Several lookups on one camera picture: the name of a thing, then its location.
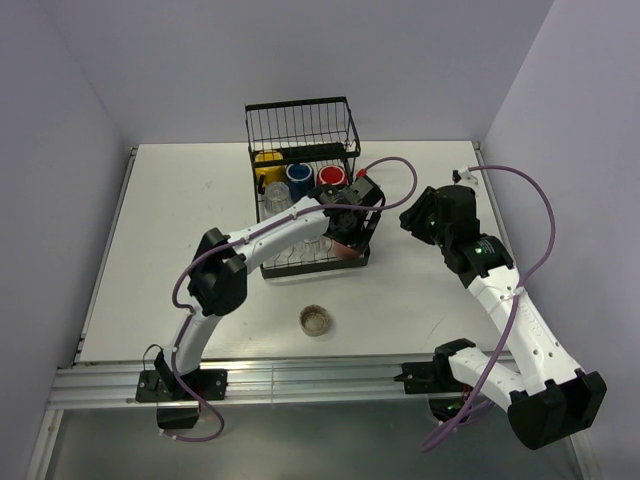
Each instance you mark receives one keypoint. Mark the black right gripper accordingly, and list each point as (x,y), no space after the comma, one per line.
(412,219)

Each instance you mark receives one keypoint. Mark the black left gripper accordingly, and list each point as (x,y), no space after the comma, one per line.
(359,238)

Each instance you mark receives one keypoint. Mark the clear glass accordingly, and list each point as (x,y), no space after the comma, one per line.
(277,198)
(316,246)
(283,259)

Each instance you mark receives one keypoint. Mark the red mug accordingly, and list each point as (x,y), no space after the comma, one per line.
(334,175)

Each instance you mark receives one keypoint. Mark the dark blue mug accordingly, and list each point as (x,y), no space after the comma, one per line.
(300,179)

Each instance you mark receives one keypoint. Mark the black wire dish rack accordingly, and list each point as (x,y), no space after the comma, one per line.
(303,154)

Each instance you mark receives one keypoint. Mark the small brown glass jar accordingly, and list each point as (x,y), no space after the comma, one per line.
(314,320)

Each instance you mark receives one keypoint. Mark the yellow ceramic mug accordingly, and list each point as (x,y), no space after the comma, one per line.
(266,175)

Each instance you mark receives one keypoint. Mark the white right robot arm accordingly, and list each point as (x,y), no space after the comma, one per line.
(548,396)

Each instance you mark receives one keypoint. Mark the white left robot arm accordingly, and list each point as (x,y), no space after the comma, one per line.
(215,283)

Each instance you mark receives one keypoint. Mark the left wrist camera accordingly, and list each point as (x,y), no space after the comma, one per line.
(362,192)

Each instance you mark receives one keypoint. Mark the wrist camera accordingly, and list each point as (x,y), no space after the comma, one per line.
(362,192)
(464,177)

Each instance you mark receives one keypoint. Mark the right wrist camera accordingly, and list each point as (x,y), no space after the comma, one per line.
(464,177)

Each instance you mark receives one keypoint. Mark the aluminium frame rail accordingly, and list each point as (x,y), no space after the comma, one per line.
(264,381)

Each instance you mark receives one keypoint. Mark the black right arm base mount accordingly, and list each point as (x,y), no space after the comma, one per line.
(430,378)

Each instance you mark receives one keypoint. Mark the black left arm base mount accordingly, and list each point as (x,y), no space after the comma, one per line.
(210,384)

